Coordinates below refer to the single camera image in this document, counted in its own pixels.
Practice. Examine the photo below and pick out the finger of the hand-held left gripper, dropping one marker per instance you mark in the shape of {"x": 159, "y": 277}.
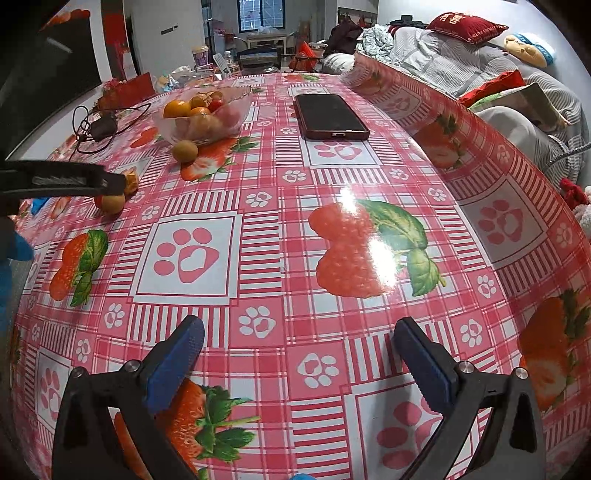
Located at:
{"x": 106, "y": 182}

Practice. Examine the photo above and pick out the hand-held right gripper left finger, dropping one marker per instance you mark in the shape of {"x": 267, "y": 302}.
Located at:
{"x": 171, "y": 369}

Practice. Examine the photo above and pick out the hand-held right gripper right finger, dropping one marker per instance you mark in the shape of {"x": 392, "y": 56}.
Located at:
{"x": 425, "y": 364}

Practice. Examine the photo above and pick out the clear glass bowl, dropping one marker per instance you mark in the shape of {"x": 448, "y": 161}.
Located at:
{"x": 231, "y": 124}

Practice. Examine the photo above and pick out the tan walnut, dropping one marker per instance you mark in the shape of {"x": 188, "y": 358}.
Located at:
{"x": 131, "y": 182}

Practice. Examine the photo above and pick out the brown kiwi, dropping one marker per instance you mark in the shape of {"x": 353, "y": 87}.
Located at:
{"x": 184, "y": 151}

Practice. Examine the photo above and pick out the stack of red gift boxes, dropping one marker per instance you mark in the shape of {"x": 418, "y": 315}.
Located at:
{"x": 127, "y": 87}

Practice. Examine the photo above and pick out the blue crumpled cloth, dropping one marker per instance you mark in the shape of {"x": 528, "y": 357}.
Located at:
{"x": 21, "y": 247}

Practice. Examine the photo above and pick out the clear plastic bag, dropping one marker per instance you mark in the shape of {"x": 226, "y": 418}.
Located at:
{"x": 180, "y": 78}

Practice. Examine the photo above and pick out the black television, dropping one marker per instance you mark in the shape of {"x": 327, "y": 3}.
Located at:
{"x": 46, "y": 69}

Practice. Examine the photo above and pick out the red cherry tomato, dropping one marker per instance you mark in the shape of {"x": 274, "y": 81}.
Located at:
{"x": 215, "y": 105}

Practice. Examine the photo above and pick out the red hanging decoration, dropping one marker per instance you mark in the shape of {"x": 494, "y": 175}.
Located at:
{"x": 115, "y": 41}

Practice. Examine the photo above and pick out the purple printed cup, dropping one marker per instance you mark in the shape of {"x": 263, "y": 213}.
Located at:
{"x": 200, "y": 56}

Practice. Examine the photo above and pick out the strawberry print tablecloth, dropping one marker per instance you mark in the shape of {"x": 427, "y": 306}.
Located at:
{"x": 295, "y": 207}

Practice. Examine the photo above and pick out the black framed chair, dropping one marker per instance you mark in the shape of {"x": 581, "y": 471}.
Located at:
{"x": 258, "y": 57}

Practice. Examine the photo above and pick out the pale wooden table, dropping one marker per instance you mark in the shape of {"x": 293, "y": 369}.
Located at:
{"x": 270, "y": 39}

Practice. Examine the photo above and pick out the dark framed window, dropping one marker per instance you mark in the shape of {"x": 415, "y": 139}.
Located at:
{"x": 260, "y": 14}

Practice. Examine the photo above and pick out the red plush toy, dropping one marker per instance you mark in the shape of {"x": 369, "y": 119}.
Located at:
{"x": 575, "y": 191}

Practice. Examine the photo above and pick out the smartphone in dark red case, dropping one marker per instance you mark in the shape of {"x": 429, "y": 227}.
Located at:
{"x": 330, "y": 115}

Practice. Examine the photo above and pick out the red bag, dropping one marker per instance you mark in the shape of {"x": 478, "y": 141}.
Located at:
{"x": 307, "y": 51}

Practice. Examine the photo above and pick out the dark maroon jacket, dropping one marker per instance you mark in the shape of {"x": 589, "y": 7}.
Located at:
{"x": 344, "y": 34}

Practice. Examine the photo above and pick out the beige board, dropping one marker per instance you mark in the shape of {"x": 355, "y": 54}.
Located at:
{"x": 526, "y": 101}

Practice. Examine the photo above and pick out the plain red cushion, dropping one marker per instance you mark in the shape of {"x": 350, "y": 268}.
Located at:
{"x": 494, "y": 85}

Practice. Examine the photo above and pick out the patterned grey blanket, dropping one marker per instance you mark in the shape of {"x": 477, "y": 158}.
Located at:
{"x": 375, "y": 39}

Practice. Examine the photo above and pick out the grey sofa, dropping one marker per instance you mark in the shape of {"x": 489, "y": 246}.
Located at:
{"x": 434, "y": 55}

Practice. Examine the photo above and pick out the yellow and white plush toy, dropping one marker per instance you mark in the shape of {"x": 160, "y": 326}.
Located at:
{"x": 531, "y": 48}

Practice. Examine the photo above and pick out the red embroidered cushion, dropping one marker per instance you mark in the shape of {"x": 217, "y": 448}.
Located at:
{"x": 466, "y": 27}

